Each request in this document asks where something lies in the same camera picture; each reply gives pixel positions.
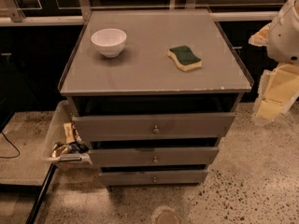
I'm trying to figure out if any gold snack wrapper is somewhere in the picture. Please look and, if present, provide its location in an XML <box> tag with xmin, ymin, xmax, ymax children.
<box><xmin>51</xmin><ymin>143</ymin><xmax>71</xmax><ymax>158</ymax></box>

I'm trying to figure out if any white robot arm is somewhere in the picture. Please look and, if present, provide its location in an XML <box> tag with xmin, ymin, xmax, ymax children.
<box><xmin>249</xmin><ymin>0</ymin><xmax>299</xmax><ymax>126</ymax></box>

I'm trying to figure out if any grey drawer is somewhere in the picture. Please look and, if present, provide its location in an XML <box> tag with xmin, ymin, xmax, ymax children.
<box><xmin>99</xmin><ymin>170</ymin><xmax>208</xmax><ymax>186</ymax></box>
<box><xmin>89</xmin><ymin>147</ymin><xmax>219</xmax><ymax>167</ymax></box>
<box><xmin>73</xmin><ymin>113</ymin><xmax>235</xmax><ymax>142</ymax></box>

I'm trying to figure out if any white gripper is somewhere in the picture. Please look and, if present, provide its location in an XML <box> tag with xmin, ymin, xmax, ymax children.
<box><xmin>249</xmin><ymin>24</ymin><xmax>299</xmax><ymax>126</ymax></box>

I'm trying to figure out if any green yellow sponge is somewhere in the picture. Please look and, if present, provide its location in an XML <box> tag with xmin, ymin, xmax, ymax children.
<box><xmin>167</xmin><ymin>46</ymin><xmax>202</xmax><ymax>72</ymax></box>

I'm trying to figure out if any metal railing frame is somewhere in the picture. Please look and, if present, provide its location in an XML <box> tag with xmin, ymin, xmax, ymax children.
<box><xmin>0</xmin><ymin>0</ymin><xmax>287</xmax><ymax>24</ymax></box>

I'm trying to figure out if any white ceramic bowl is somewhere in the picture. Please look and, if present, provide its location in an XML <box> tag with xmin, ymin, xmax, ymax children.
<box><xmin>91</xmin><ymin>28</ymin><xmax>127</xmax><ymax>58</ymax></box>

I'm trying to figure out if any black cable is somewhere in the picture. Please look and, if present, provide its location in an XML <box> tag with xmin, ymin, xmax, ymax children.
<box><xmin>0</xmin><ymin>130</ymin><xmax>21</xmax><ymax>160</ymax></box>

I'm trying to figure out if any dark blue snack packet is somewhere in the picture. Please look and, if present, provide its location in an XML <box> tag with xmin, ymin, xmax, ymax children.
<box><xmin>69</xmin><ymin>142</ymin><xmax>89</xmax><ymax>153</ymax></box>

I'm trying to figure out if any tan snack packet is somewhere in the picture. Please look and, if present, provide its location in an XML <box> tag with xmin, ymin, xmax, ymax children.
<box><xmin>64</xmin><ymin>123</ymin><xmax>76</xmax><ymax>144</ymax></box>

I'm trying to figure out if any grey middle drawer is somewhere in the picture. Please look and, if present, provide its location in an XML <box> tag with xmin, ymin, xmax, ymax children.
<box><xmin>89</xmin><ymin>147</ymin><xmax>219</xmax><ymax>167</ymax></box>

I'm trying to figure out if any grey top drawer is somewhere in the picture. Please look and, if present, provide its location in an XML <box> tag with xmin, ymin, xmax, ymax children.
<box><xmin>73</xmin><ymin>113</ymin><xmax>235</xmax><ymax>142</ymax></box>

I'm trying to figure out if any grey drawer cabinet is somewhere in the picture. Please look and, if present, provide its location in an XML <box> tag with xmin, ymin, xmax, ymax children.
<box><xmin>59</xmin><ymin>9</ymin><xmax>253</xmax><ymax>174</ymax></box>

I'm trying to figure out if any grey bottom drawer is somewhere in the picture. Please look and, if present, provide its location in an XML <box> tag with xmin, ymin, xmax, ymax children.
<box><xmin>99</xmin><ymin>170</ymin><xmax>208</xmax><ymax>186</ymax></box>

